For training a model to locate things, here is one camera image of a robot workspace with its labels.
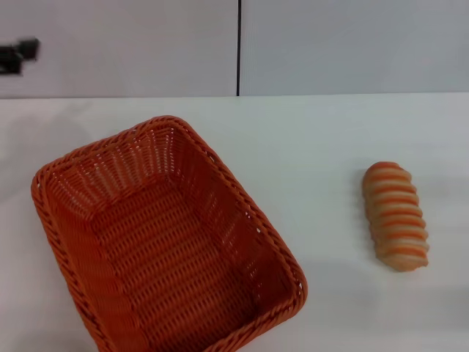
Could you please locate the black vertical wall seam strip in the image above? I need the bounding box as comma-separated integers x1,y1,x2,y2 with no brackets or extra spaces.
236,0,243,97

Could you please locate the orange woven plastic basket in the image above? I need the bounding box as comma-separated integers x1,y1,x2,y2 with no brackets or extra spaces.
31,115,309,352

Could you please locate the striped orange and cream bread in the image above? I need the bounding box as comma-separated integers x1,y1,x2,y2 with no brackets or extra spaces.
362,161,429,273

